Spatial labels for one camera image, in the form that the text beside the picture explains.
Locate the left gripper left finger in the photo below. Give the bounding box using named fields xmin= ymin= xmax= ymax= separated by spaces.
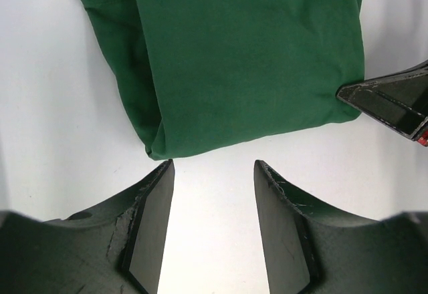
xmin=1 ymin=160 xmax=175 ymax=293

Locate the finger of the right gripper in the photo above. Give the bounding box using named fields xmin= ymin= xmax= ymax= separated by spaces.
xmin=336 ymin=61 xmax=427 ymax=147

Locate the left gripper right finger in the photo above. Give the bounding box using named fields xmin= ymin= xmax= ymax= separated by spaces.
xmin=253 ymin=160 xmax=427 ymax=293

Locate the green t shirt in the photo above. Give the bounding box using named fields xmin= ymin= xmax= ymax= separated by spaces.
xmin=80 ymin=0 xmax=364 ymax=160

